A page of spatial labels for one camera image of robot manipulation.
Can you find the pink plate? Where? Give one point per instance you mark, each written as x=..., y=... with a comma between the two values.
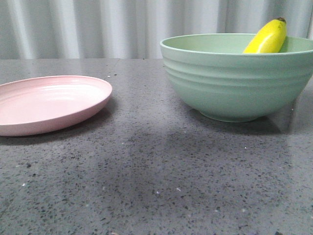
x=45, y=104

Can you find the white pleated curtain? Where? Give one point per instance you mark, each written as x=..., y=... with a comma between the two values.
x=44, y=29

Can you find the green ribbed bowl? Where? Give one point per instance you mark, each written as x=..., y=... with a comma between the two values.
x=212, y=74

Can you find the yellow banana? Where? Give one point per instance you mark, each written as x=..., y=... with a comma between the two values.
x=270, y=38

